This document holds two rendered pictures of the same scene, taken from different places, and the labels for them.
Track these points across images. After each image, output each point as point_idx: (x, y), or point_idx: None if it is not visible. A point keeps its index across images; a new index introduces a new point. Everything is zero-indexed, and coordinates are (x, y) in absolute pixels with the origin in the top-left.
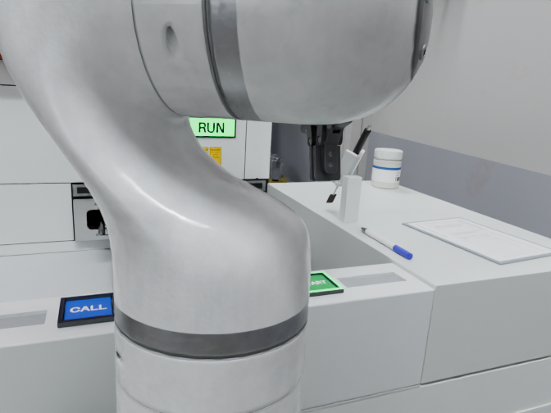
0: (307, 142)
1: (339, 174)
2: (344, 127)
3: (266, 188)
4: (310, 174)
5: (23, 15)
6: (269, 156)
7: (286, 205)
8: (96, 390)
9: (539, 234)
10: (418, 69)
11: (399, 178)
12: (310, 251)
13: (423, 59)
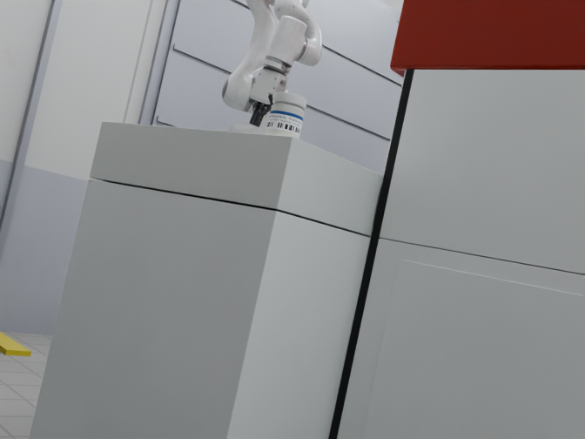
0: (265, 114)
1: (250, 121)
2: (252, 104)
3: (383, 182)
4: (259, 124)
5: None
6: (389, 146)
7: (236, 124)
8: None
9: (137, 124)
10: (222, 95)
11: (267, 124)
12: (229, 130)
13: (222, 93)
